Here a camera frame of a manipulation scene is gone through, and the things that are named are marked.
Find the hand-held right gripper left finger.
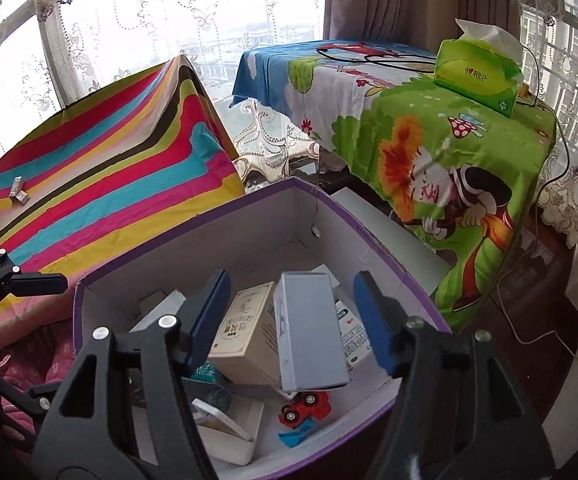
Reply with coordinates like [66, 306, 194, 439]
[31, 270, 231, 480]

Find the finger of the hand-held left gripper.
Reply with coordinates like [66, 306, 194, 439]
[0, 249, 68, 311]
[0, 360, 60, 441]

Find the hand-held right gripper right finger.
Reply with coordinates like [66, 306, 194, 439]
[353, 271, 556, 480]

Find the white blue barcode medicine box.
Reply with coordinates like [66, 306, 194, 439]
[310, 263, 374, 372]

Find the beige cardboard box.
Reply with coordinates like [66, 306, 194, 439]
[208, 281, 282, 388]

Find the teal patterned box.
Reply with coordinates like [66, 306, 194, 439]
[189, 362, 220, 383]

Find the grey white box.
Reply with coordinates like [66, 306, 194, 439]
[273, 271, 351, 393]

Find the slim white printed box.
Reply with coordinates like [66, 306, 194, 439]
[9, 176, 32, 206]

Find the white plastic case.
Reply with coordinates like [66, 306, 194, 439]
[191, 395, 265, 466]

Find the purple cardboard box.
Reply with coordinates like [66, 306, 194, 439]
[71, 176, 452, 480]

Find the red toy car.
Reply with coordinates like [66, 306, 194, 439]
[278, 391, 331, 428]

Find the blue plastic toy piece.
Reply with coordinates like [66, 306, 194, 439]
[277, 422, 315, 448]

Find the pink floral quilt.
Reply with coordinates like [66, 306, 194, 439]
[0, 290, 84, 431]

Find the striped colourful blanket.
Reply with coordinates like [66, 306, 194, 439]
[0, 55, 247, 311]

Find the cartoon printed cloth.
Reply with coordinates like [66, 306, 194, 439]
[231, 40, 557, 331]

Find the cream lace table runner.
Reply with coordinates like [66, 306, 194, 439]
[219, 97, 322, 183]

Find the green tissue box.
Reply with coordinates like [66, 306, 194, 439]
[431, 19, 525, 118]

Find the mauve drape curtain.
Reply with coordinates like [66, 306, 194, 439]
[323, 0, 525, 53]

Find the white cable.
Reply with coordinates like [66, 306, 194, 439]
[494, 280, 578, 358]

